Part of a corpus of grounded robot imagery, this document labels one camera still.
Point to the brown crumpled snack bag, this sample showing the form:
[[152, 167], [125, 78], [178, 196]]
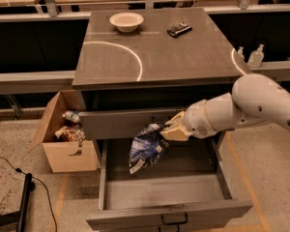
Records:
[[71, 134]]

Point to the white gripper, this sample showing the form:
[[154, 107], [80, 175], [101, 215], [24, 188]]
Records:
[[196, 120]]

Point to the clear sanitizer bottle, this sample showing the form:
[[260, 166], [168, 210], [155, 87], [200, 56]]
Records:
[[256, 57]]

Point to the blue chip bag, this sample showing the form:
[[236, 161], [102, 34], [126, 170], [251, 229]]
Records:
[[147, 148]]

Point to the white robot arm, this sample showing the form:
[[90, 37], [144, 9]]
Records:
[[254, 100]]

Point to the white bowl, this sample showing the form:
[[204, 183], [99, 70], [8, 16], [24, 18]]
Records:
[[126, 22]]

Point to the cardboard box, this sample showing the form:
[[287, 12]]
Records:
[[63, 156]]

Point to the small clear bottle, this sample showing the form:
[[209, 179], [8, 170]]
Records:
[[241, 52]]

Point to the black stand leg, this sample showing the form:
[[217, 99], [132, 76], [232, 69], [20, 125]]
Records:
[[19, 217]]

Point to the grey metal rail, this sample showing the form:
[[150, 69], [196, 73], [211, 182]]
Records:
[[35, 82]]

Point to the silver crumpled snack bag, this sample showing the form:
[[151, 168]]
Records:
[[71, 116]]

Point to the closed top drawer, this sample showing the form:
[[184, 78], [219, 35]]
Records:
[[129, 123]]

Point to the open middle drawer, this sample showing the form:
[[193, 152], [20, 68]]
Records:
[[188, 189]]

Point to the grey drawer cabinet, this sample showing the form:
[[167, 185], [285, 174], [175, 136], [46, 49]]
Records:
[[148, 68]]

